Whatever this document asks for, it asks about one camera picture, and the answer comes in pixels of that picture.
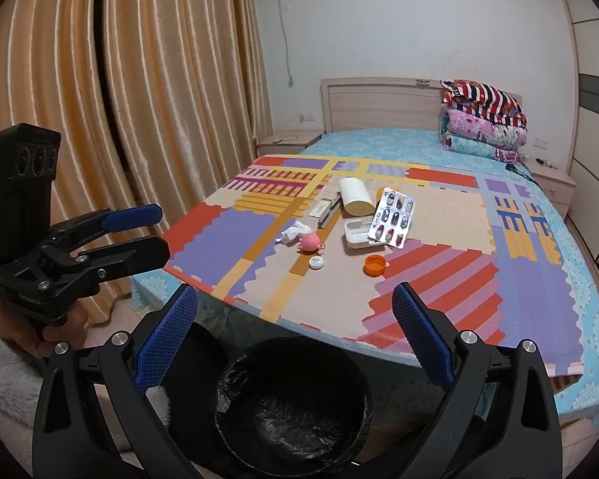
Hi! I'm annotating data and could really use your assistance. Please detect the beige curtain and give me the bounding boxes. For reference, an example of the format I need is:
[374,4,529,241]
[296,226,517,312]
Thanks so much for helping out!
[0,0,273,330]

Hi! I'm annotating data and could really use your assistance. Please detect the white wardrobe with dark stripes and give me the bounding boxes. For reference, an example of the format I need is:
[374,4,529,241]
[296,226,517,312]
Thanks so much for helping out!
[556,0,599,300]

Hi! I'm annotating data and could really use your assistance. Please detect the white plastic box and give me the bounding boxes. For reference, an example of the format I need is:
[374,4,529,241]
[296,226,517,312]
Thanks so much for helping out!
[343,218,387,251]

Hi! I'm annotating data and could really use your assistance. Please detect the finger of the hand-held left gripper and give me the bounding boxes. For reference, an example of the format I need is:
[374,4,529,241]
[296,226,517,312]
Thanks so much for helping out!
[75,236,171,281]
[50,204,163,248]

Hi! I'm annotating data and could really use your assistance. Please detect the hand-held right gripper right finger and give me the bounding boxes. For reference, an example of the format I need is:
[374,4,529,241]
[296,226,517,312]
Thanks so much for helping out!
[392,282,562,479]

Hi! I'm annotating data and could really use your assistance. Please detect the bed with blue sheet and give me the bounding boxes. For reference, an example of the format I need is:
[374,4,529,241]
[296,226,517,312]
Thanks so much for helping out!
[130,127,599,430]

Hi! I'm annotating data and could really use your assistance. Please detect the person's left hand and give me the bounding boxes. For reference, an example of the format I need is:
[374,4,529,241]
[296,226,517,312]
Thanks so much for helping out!
[0,302,93,360]

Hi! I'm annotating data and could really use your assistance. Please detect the person's left forearm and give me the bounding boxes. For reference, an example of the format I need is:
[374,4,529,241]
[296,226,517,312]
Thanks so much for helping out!
[0,304,48,457]

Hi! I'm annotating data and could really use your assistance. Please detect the blue folded blanket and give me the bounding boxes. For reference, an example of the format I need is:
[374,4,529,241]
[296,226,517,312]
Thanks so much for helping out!
[439,132,523,163]

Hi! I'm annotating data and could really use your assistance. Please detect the pink ball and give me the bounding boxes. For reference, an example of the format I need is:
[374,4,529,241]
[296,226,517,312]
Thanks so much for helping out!
[299,232,327,253]

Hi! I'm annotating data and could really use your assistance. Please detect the white tissue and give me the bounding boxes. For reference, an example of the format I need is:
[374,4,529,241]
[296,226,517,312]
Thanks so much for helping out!
[278,223,313,247]

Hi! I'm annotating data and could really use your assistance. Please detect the grey tube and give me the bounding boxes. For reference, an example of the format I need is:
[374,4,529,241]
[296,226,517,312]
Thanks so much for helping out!
[320,194,341,227]

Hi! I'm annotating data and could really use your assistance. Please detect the wooden nightstand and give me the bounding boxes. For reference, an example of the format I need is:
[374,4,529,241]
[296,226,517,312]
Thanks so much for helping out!
[256,131,325,158]
[522,157,578,220]

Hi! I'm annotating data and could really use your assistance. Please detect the wooden bed headboard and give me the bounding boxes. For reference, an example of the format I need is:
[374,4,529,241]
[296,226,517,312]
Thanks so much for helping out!
[321,77,523,135]

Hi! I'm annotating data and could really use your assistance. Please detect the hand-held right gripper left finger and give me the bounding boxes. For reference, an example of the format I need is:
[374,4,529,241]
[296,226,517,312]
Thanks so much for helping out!
[32,283,215,479]

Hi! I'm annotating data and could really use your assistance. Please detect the silver blister pack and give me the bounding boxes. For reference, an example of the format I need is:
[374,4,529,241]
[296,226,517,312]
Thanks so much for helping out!
[367,187,417,249]

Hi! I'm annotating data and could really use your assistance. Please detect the striped folded blanket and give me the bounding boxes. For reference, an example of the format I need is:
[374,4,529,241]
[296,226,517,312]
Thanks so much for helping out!
[442,80,523,117]

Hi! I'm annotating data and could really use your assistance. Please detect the black-lined trash bin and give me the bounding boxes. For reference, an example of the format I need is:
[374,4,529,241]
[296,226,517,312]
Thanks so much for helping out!
[214,336,373,479]

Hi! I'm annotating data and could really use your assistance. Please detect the black cable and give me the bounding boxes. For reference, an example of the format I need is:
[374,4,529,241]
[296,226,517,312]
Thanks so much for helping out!
[504,162,536,181]

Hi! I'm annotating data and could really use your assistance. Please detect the colourful patterned play mat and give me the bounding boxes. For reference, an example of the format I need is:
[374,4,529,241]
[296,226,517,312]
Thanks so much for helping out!
[162,154,580,378]

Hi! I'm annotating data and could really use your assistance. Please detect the white wall cable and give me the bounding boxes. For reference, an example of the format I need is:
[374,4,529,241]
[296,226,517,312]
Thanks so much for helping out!
[274,0,296,87]

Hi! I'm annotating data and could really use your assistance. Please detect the white cylinder roll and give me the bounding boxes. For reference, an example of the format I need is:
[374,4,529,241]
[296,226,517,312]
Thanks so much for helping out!
[339,177,375,217]

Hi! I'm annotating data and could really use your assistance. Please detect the pink printed folded blanket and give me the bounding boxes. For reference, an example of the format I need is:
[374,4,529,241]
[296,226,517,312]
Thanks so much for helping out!
[438,107,529,150]

